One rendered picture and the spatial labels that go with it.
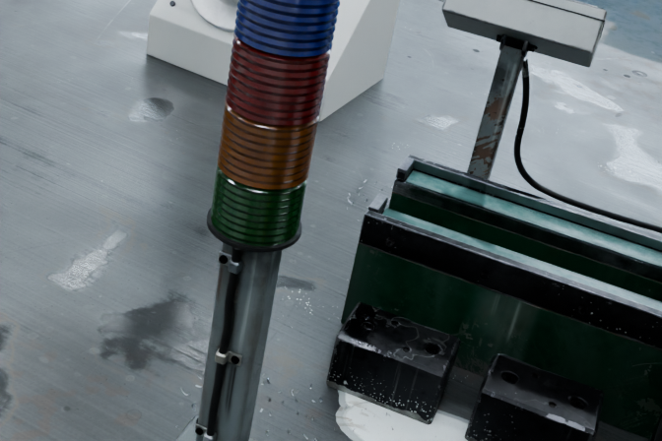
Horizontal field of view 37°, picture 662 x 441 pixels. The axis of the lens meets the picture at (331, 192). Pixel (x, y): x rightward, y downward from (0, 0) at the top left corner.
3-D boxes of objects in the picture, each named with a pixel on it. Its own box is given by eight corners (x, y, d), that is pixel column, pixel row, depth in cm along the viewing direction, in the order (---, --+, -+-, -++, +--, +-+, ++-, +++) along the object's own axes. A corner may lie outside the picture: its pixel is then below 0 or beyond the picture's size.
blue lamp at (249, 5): (346, 37, 61) (359, -32, 59) (310, 68, 56) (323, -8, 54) (258, 11, 62) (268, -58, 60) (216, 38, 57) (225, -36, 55)
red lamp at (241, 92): (333, 102, 63) (346, 37, 61) (297, 137, 58) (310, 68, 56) (249, 76, 64) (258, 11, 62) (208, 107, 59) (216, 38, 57)
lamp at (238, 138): (322, 162, 65) (333, 102, 63) (287, 201, 60) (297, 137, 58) (241, 136, 67) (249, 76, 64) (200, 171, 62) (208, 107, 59)
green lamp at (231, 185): (311, 220, 67) (322, 162, 65) (277, 261, 62) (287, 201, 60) (233, 192, 69) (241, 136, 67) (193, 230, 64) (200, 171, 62)
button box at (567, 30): (589, 69, 110) (605, 25, 110) (593, 53, 103) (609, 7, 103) (445, 27, 114) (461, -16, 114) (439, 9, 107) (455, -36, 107)
